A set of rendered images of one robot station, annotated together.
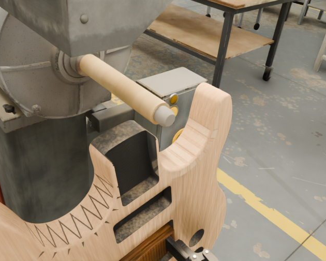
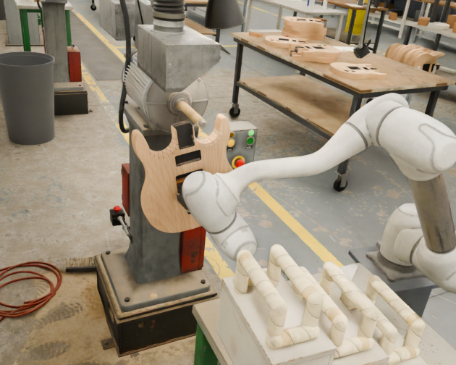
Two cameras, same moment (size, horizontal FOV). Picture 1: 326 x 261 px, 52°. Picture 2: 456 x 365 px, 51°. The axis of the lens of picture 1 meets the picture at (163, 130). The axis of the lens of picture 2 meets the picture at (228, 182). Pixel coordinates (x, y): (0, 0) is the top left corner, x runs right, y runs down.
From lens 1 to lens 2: 123 cm
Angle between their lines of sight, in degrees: 16
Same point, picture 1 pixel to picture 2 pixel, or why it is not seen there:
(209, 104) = (219, 121)
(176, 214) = (204, 166)
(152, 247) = not seen: hidden behind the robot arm
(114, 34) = (176, 88)
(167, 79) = (232, 124)
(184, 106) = (239, 140)
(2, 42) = (149, 93)
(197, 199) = (216, 164)
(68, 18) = (165, 84)
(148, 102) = (197, 118)
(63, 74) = (171, 108)
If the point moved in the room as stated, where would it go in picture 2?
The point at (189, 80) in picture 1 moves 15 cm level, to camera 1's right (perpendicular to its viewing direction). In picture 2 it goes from (245, 127) to (280, 134)
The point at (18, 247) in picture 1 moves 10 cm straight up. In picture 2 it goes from (145, 146) to (145, 116)
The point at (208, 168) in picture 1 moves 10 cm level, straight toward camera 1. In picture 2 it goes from (220, 150) to (204, 159)
